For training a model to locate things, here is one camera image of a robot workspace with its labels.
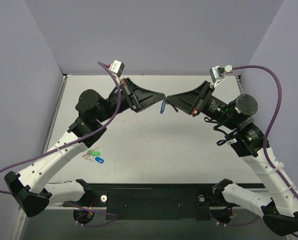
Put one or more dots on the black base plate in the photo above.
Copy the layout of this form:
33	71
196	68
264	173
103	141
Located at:
152	201

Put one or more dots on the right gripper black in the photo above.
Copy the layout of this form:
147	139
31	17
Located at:
203	99

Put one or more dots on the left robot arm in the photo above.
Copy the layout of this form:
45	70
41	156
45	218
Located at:
30	186

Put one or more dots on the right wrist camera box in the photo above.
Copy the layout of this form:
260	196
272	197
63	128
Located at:
217	73

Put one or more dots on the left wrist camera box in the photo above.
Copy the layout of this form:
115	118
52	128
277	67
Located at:
117	68

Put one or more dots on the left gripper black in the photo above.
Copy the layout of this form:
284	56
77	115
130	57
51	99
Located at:
130	95

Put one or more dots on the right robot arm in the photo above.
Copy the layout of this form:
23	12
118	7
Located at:
279	209

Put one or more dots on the dark blue key tag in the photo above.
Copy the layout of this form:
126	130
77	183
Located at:
99	160

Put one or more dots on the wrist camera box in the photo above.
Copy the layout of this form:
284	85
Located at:
217	73
117	68

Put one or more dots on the bunch of keys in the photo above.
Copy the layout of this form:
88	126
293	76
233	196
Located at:
88	155

